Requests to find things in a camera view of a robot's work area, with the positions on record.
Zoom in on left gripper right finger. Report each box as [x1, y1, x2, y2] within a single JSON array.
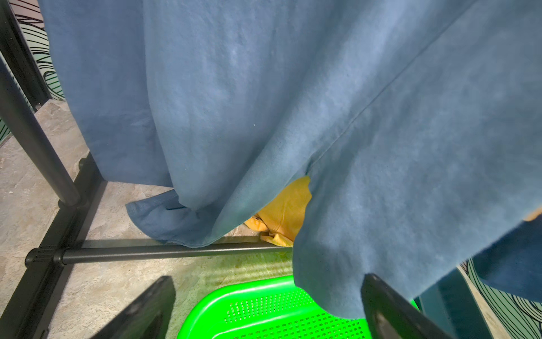
[[361, 274, 450, 339]]

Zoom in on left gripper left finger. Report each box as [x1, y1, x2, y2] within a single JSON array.
[[93, 275, 176, 338]]

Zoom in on light blue t-shirt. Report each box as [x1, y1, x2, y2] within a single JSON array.
[[39, 1, 541, 319]]

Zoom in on dark teal plastic bin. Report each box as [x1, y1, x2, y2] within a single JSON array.
[[415, 268, 493, 339]]

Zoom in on green plastic basket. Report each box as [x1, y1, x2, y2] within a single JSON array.
[[176, 275, 420, 339]]

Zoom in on black clothes rack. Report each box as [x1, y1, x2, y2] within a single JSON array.
[[1, 1, 278, 338]]

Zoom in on dark navy t-shirt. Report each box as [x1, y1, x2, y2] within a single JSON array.
[[472, 216, 541, 302]]

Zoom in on tan yellow t-shirt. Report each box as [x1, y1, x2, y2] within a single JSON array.
[[244, 176, 312, 247]]

